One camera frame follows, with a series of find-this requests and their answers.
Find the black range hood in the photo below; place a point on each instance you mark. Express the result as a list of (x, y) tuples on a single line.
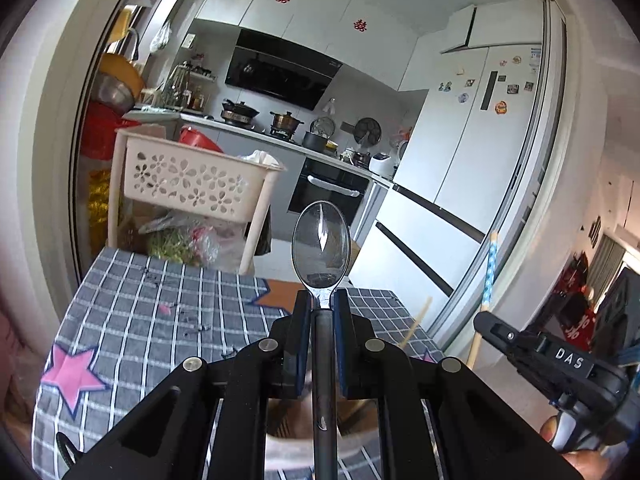
[(280, 72)]

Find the white refrigerator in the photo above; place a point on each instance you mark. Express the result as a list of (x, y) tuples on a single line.
[(450, 160)]

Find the black cooking pot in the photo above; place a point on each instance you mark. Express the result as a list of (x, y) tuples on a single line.
[(314, 141)]

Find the white rice cooker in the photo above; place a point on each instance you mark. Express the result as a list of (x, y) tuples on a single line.
[(381, 164)]

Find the hanging plastic bag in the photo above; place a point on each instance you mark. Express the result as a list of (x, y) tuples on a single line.
[(161, 37)]

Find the white plastic bag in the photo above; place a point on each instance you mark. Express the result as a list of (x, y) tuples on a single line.
[(260, 157)]

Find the white upper kitchen cabinets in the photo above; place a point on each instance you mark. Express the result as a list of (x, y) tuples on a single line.
[(310, 15)]

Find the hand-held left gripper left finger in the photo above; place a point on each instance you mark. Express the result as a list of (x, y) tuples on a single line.
[(301, 350)]

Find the red plastic basin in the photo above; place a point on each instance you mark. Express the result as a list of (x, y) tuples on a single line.
[(200, 140)]

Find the bagged green vegetables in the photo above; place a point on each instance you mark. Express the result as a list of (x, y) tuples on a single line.
[(190, 245)]

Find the wooden chopstick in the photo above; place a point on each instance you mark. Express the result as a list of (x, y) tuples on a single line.
[(417, 322)]

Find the steel basin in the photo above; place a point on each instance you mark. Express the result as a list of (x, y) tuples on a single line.
[(112, 95)]

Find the person's right hand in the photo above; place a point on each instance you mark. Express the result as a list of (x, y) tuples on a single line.
[(585, 467)]

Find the glass kettle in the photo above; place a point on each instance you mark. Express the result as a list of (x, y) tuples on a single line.
[(177, 85)]

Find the red bucket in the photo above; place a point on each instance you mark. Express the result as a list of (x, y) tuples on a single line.
[(102, 130)]

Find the group of fridge magnets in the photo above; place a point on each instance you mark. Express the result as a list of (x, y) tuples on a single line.
[(501, 107)]

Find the black built-in oven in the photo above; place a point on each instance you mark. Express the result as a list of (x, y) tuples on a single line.
[(325, 180)]

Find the gold foil bundle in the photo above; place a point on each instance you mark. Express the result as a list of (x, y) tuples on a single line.
[(100, 205)]

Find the yellow basin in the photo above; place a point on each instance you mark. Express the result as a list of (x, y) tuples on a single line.
[(120, 67)]

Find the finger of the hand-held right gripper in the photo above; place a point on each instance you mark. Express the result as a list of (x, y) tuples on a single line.
[(505, 335)]

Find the steel cooking pot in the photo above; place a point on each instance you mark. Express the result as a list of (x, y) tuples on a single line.
[(286, 122)]

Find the blue patterned chopstick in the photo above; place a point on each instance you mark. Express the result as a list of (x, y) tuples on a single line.
[(492, 270)]

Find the beige plastic utensil holder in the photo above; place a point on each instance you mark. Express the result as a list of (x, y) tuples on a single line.
[(287, 452)]

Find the white wall socket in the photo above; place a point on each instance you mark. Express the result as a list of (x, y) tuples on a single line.
[(188, 41)]

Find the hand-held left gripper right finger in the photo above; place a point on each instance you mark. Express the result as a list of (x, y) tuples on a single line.
[(344, 350)]

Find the grey checked star tablecloth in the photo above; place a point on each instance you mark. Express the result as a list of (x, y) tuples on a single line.
[(150, 320)]

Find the beige flower-cut basket trolley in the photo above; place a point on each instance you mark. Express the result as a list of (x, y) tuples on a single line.
[(200, 182)]

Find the black wok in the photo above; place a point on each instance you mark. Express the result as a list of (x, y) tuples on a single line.
[(240, 112)]

